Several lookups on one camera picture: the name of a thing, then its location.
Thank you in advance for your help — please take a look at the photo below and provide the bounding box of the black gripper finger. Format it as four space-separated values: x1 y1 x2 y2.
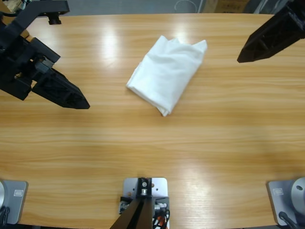
32 69 91 110
237 4 305 64

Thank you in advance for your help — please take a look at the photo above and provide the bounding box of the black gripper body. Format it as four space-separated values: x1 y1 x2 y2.
0 23 61 101

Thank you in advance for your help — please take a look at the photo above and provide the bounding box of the white t-shirt with small print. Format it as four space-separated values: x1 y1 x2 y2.
126 35 208 117

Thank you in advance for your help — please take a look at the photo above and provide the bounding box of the dark machinery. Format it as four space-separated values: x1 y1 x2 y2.
245 0 290 15

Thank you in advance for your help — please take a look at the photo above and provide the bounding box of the wooden crate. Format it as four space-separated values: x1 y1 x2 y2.
6 0 24 12

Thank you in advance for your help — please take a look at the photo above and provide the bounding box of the brown cardboard box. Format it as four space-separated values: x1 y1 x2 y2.
203 0 246 13

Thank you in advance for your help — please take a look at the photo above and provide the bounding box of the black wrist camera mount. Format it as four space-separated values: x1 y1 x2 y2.
3 0 70 33

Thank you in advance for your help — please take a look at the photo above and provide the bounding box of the grey base plate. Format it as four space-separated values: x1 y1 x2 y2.
0 180 29 225
266 176 305 227

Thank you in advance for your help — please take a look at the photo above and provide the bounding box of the black base cable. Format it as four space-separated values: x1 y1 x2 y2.
0 207 10 224
278 211 297 227

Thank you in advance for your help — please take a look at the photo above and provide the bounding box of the white mount block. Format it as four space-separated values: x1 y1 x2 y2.
122 177 170 229

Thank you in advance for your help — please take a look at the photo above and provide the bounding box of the orange cable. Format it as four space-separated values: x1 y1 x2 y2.
152 213 170 229

